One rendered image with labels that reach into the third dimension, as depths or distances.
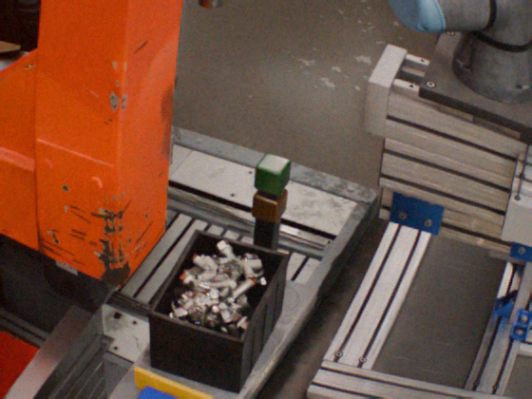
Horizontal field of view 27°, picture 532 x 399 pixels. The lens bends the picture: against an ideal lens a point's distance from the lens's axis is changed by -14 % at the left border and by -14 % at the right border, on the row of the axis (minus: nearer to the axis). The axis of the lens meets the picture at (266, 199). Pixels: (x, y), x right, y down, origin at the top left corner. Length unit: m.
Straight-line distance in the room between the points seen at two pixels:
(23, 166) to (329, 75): 1.65
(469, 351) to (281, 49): 1.42
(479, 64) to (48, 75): 0.62
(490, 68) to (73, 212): 0.64
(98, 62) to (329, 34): 1.96
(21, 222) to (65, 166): 0.18
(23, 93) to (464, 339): 0.98
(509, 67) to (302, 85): 1.55
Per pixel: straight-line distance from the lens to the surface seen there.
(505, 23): 1.65
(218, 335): 1.62
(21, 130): 1.71
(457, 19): 1.58
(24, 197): 1.75
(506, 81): 1.69
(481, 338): 2.19
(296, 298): 1.86
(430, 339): 2.17
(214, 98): 3.09
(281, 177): 1.74
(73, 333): 1.85
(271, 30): 3.42
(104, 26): 1.50
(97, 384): 1.99
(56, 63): 1.58
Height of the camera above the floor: 1.69
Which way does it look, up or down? 37 degrees down
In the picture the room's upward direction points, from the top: 6 degrees clockwise
